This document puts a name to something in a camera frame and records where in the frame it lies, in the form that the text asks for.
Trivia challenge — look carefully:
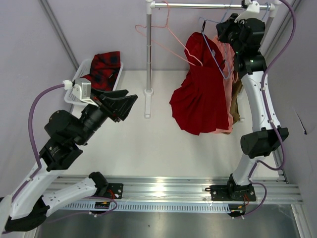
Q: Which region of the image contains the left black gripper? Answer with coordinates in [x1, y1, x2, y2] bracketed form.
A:
[75, 87, 139, 145]

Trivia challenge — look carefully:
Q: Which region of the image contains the red skirt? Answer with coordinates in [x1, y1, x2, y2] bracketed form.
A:
[169, 32, 229, 135]

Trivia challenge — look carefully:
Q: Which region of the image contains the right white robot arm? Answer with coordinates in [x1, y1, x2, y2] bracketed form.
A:
[216, 13, 289, 200]

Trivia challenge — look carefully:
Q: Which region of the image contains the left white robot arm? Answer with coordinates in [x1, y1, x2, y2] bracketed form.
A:
[3, 90, 138, 233]

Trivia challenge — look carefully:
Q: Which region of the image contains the pink pleated skirt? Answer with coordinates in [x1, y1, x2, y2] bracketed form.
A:
[212, 36, 239, 134]

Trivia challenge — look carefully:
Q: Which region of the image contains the empty pink hanger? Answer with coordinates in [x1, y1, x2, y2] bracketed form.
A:
[135, 0, 203, 66]

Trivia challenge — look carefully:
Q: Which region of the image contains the red black plaid garment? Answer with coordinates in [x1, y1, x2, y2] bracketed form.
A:
[83, 51, 121, 91]

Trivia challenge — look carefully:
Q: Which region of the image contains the white metal clothes rack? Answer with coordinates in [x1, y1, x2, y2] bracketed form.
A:
[144, 0, 282, 119]

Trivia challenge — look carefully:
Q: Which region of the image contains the brown garment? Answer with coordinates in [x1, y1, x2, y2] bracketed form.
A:
[229, 79, 243, 124]

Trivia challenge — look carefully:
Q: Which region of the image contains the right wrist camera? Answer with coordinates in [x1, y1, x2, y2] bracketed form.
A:
[234, 0, 260, 23]

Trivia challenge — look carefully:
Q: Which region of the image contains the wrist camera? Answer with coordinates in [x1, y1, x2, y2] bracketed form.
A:
[234, 0, 260, 23]
[63, 78, 97, 106]

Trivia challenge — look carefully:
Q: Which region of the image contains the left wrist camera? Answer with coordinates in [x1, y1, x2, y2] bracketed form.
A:
[63, 78, 97, 106]

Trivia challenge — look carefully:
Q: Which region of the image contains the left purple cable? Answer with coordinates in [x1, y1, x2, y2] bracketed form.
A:
[9, 83, 118, 222]

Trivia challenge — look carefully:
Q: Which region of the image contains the white slotted cable duct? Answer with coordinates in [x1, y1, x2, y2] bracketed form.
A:
[61, 200, 230, 214]

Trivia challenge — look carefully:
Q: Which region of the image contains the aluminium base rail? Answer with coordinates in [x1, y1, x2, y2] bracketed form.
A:
[33, 175, 303, 204]

